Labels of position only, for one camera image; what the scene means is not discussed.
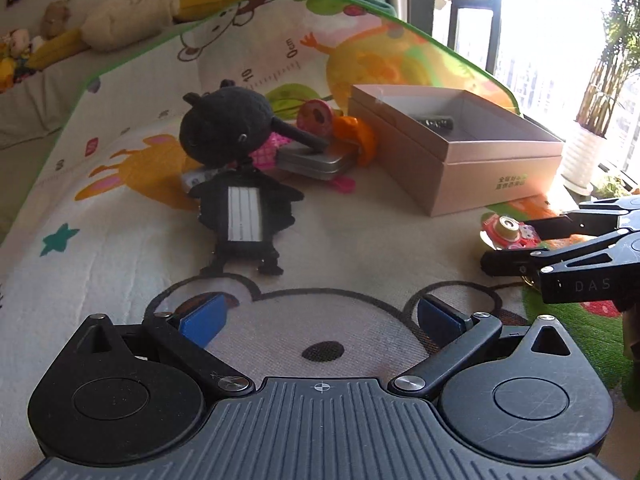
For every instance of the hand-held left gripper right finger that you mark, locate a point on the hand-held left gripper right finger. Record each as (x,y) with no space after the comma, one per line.
(440,316)

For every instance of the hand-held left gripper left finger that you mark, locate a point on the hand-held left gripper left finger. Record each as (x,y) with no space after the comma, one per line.
(202,317)

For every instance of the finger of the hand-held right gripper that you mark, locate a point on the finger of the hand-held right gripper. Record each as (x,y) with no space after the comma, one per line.
(505,262)
(550,226)

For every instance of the pink and yellow toy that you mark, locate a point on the pink and yellow toy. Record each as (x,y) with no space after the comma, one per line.
(505,232)

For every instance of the pink cardboard box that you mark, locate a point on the pink cardboard box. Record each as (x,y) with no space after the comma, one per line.
(450,160)

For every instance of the pink plastic strainer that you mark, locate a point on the pink plastic strainer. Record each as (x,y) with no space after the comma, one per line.
(265,154)

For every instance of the black plush doll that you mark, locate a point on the black plush doll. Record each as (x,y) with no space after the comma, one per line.
(227,125)

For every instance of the grey metal tin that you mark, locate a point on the grey metal tin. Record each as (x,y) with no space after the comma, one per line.
(320,162)

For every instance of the orange plastic cup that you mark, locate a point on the orange plastic cup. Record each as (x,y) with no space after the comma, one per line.
(357,132)

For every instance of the pink round donut toy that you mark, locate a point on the pink round donut toy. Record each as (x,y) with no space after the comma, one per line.
(312,115)

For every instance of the white ribbed plant pot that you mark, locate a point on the white ribbed plant pot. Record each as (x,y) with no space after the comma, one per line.
(582,155)

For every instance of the cartoon printed play mat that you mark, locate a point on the cartoon printed play mat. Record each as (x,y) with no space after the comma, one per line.
(150,240)

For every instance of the small white object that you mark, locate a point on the small white object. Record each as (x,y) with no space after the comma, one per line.
(192,178)

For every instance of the dark metal object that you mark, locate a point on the dark metal object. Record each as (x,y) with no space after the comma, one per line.
(435,122)

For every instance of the tall bamboo plant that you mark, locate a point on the tall bamboo plant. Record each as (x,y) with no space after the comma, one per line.
(612,60)

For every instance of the grey sofa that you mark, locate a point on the grey sofa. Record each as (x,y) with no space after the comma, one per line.
(30,110)

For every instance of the yellow banana plush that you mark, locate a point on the yellow banana plush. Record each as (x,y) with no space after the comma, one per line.
(55,50)
(210,2)

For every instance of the cream plush toy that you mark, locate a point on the cream plush toy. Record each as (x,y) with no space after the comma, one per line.
(125,20)

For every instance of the colourful small plush toys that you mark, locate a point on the colourful small plush toys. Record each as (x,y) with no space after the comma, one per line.
(17,55)

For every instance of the brown plush bear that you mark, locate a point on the brown plush bear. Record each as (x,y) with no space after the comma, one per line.
(56,17)

